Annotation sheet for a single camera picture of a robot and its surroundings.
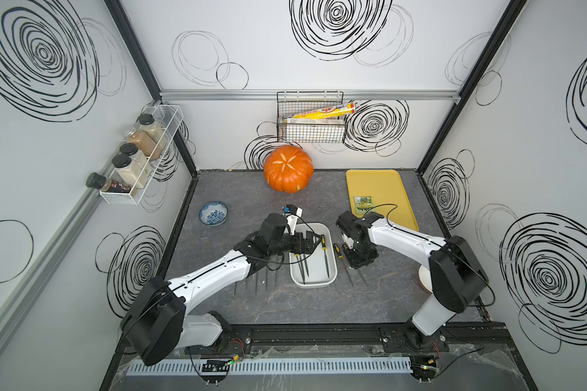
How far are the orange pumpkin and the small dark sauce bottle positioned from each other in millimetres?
542

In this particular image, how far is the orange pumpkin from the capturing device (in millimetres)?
1042

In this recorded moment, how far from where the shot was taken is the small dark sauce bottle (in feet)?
1.98
